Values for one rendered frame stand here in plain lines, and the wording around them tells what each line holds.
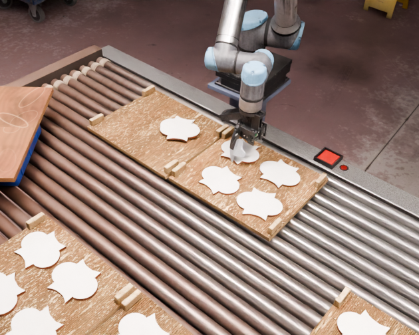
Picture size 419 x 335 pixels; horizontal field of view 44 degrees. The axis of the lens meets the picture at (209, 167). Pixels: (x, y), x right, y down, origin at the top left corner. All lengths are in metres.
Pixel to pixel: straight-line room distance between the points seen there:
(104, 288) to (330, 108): 2.67
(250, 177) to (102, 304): 0.65
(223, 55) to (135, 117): 0.48
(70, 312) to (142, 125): 0.81
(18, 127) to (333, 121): 2.36
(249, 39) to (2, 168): 1.08
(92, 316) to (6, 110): 0.86
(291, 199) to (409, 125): 2.22
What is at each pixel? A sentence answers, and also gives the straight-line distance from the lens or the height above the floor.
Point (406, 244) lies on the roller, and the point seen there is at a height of 0.92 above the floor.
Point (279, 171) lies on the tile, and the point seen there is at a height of 0.94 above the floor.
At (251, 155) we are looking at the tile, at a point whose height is 0.95.
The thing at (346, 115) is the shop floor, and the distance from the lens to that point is 3.75.
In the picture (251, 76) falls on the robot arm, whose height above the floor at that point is 1.28.
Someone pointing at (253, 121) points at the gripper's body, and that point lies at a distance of 1.68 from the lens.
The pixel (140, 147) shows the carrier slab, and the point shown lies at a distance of 1.85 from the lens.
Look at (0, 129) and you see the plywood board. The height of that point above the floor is 1.04.
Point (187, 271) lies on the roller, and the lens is 1.49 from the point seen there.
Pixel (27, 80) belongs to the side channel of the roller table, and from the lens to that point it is 2.27.
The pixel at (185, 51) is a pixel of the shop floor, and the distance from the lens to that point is 4.35.
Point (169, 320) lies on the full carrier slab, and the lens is 1.37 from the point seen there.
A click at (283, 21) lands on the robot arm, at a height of 1.23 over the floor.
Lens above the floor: 2.10
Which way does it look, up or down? 42 degrees down
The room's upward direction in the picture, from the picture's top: 1 degrees clockwise
